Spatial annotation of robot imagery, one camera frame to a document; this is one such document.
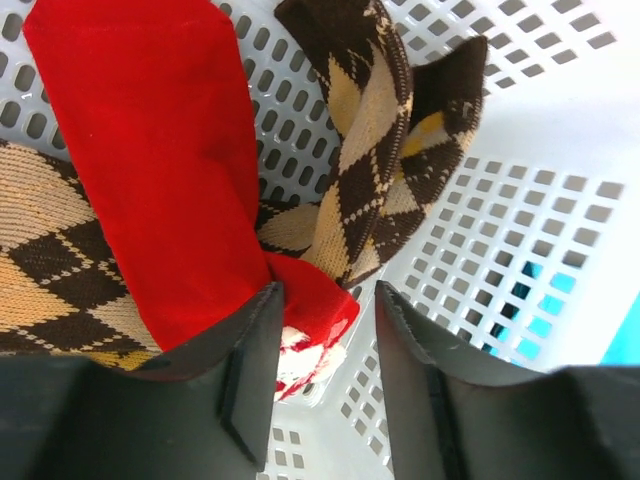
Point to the brown argyle sock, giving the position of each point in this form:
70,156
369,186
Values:
62,292
403,131

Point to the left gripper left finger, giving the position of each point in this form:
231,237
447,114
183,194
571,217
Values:
200,411

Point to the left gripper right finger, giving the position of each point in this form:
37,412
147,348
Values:
456,412

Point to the white perforated plastic basket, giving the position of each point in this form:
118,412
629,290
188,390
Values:
552,178

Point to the teal cloth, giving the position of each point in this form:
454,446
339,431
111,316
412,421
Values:
623,350

